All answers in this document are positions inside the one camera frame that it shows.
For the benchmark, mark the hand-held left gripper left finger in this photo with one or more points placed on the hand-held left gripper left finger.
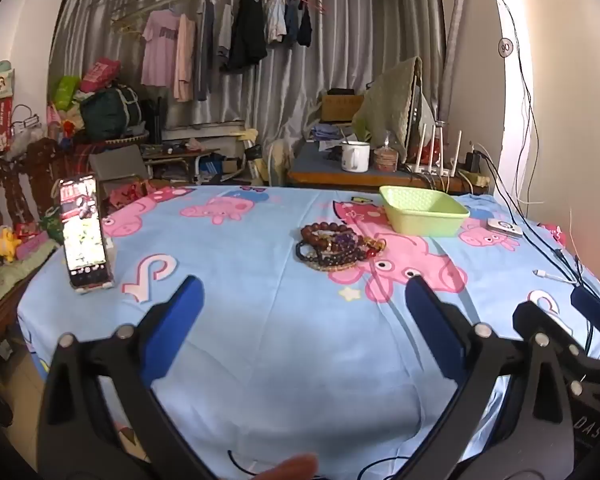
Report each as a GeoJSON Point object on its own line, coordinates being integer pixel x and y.
{"type": "Point", "coordinates": [172, 330]}

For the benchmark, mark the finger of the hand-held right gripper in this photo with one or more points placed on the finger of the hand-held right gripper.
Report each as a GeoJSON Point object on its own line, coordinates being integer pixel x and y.
{"type": "Point", "coordinates": [530, 317]}
{"type": "Point", "coordinates": [587, 305]}

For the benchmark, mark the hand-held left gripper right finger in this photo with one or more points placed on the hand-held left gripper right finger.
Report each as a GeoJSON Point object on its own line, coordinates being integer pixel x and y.
{"type": "Point", "coordinates": [437, 332]}

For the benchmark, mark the green plastic basket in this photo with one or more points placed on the green plastic basket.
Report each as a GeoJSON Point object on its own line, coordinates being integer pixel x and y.
{"type": "Point", "coordinates": [422, 210]}

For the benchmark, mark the person's left hand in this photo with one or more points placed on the person's left hand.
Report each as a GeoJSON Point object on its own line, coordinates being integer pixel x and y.
{"type": "Point", "coordinates": [290, 467]}

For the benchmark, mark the small white device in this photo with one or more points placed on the small white device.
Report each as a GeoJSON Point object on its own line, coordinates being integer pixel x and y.
{"type": "Point", "coordinates": [505, 228]}

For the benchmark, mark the cartoon pig printed bedsheet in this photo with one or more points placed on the cartoon pig printed bedsheet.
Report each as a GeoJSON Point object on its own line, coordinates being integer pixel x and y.
{"type": "Point", "coordinates": [280, 340]}

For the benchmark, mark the smartphone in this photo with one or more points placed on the smartphone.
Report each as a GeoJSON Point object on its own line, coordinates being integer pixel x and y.
{"type": "Point", "coordinates": [84, 232]}

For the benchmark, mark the black power adapter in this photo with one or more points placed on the black power adapter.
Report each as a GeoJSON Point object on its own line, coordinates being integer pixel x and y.
{"type": "Point", "coordinates": [475, 160]}

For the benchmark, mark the white router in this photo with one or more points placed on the white router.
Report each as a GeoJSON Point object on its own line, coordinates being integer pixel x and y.
{"type": "Point", "coordinates": [432, 160]}

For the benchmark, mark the wicker jar with lid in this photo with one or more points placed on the wicker jar with lid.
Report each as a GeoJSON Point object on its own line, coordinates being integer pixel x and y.
{"type": "Point", "coordinates": [386, 159]}

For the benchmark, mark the yellow toy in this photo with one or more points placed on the yellow toy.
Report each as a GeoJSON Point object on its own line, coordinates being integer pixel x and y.
{"type": "Point", "coordinates": [7, 246]}

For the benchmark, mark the wooden desk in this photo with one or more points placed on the wooden desk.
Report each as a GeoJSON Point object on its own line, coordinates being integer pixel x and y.
{"type": "Point", "coordinates": [340, 175]}

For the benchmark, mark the white enamel mug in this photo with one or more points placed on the white enamel mug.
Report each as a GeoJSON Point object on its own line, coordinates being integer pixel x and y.
{"type": "Point", "coordinates": [354, 156]}

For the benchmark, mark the carved wooden chair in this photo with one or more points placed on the carved wooden chair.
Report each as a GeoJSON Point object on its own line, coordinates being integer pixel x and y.
{"type": "Point", "coordinates": [15, 185]}

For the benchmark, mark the dark green duffel bag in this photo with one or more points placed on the dark green duffel bag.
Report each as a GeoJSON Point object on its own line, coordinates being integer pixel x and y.
{"type": "Point", "coordinates": [111, 110]}

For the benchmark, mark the green towel cover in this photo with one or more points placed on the green towel cover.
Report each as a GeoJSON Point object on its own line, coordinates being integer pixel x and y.
{"type": "Point", "coordinates": [387, 105]}

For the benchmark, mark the cardboard box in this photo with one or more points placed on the cardboard box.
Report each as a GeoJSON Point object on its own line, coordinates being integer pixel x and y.
{"type": "Point", "coordinates": [341, 105]}

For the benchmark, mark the pink package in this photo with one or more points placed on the pink package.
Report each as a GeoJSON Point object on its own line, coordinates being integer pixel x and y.
{"type": "Point", "coordinates": [100, 72]}

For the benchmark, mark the peach garment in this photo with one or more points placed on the peach garment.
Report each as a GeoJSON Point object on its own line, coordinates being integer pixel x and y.
{"type": "Point", "coordinates": [184, 57]}

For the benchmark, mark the grey shirt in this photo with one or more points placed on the grey shirt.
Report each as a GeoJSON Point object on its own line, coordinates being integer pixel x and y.
{"type": "Point", "coordinates": [206, 50]}

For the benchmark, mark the pink t-shirt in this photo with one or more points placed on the pink t-shirt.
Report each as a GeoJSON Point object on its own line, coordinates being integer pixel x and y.
{"type": "Point", "coordinates": [160, 47]}

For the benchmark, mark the black jacket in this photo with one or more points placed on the black jacket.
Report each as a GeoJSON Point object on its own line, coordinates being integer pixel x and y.
{"type": "Point", "coordinates": [247, 27]}

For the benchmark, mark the grey curtain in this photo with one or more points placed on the grey curtain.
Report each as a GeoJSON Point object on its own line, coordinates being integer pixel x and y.
{"type": "Point", "coordinates": [330, 35]}

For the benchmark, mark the light plaid shirt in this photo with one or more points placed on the light plaid shirt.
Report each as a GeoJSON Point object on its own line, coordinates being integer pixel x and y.
{"type": "Point", "coordinates": [276, 17]}

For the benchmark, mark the blue shorts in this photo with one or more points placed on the blue shorts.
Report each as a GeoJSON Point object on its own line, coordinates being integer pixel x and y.
{"type": "Point", "coordinates": [292, 22]}

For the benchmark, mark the black hanging garment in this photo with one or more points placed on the black hanging garment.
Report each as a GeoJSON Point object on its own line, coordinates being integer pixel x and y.
{"type": "Point", "coordinates": [305, 27]}

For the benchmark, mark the round wall sign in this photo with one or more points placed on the round wall sign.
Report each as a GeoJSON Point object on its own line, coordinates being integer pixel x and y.
{"type": "Point", "coordinates": [505, 48]}

